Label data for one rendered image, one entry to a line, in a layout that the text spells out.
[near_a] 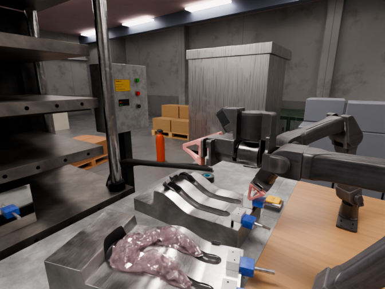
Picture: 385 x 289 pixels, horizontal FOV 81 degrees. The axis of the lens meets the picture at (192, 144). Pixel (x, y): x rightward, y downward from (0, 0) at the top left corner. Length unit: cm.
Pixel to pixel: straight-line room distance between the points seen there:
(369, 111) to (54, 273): 250
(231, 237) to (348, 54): 643
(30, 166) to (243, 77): 316
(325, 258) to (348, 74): 621
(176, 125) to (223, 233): 502
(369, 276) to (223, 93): 351
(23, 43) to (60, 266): 83
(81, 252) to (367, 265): 66
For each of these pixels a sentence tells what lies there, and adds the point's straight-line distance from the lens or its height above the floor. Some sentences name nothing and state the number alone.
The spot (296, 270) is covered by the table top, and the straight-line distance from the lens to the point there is 86.
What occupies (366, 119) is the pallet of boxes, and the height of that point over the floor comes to 105.
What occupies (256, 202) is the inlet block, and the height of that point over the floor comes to 92.
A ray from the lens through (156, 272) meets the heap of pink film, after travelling 65.
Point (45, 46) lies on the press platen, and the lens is 119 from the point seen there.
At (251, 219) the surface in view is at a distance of 85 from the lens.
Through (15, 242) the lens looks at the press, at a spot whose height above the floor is 78.
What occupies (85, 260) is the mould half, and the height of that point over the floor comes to 91.
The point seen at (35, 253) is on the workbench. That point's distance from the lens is 100.
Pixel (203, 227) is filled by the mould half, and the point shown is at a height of 85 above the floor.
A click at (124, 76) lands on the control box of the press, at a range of 144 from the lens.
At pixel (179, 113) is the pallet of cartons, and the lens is 617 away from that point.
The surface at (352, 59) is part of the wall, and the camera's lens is 695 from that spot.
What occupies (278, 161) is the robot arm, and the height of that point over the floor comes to 121.
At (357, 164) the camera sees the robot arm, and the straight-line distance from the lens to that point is 48.
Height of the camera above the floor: 136
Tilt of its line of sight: 15 degrees down
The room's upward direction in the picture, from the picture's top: straight up
